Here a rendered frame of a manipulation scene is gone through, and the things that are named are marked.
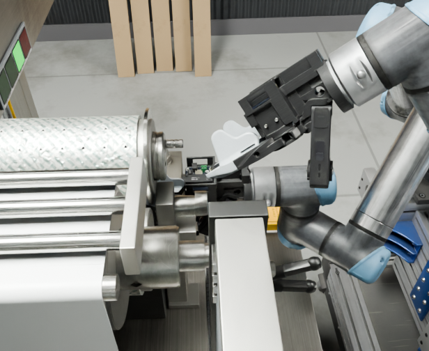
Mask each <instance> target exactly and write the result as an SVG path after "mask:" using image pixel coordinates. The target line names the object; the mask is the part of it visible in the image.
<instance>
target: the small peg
mask: <svg viewBox="0 0 429 351"><path fill-rule="evenodd" d="M165 148H183V140H182V139H179V140H177V139H174V140H173V139H170V140H168V139H166V140H165Z"/></svg>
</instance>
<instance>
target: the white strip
mask: <svg viewBox="0 0 429 351"><path fill-rule="evenodd" d="M103 271H104V264H94V265H57V266H37V267H0V351H118V347H117V344H116V340H115V338H114V333H113V331H112V328H111V325H110V321H109V318H108V315H107V312H106V309H105V306H104V302H108V301H118V298H119V294H120V279H119V275H118V274H103Z"/></svg>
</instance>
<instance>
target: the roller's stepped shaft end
mask: <svg viewBox="0 0 429 351"><path fill-rule="evenodd" d="M178 260H179V271H180V272H202V271H205V268H209V243H204V240H182V241H179V243H178Z"/></svg>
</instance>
